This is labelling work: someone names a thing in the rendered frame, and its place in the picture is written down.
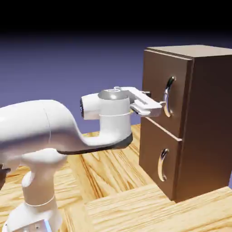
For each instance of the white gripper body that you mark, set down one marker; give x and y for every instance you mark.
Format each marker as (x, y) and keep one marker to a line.
(148, 104)

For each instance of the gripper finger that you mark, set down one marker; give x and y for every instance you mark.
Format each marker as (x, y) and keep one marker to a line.
(148, 94)
(162, 103)

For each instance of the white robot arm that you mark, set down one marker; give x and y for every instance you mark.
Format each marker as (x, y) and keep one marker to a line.
(36, 123)

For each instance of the brown cabinet door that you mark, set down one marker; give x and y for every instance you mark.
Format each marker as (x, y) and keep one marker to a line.
(155, 72)
(150, 145)

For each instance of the brown wooden cabinet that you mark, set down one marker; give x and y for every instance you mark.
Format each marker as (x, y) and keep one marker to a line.
(208, 126)

